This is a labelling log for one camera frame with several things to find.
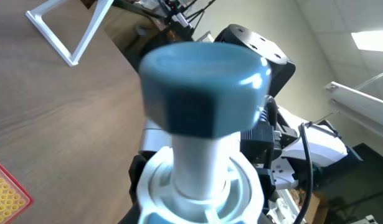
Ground black cable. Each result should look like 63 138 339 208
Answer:
292 123 314 224

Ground ceiling light panel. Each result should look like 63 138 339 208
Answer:
351 30 383 52

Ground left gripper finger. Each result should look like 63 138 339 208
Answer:
118 202 141 224
256 167 277 215
128 154 148 205

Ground white pipette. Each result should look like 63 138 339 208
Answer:
136 42 273 224

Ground red and yellow tip box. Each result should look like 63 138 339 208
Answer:
0 157 34 224

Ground white and blue stand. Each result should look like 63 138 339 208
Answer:
25 0 115 68

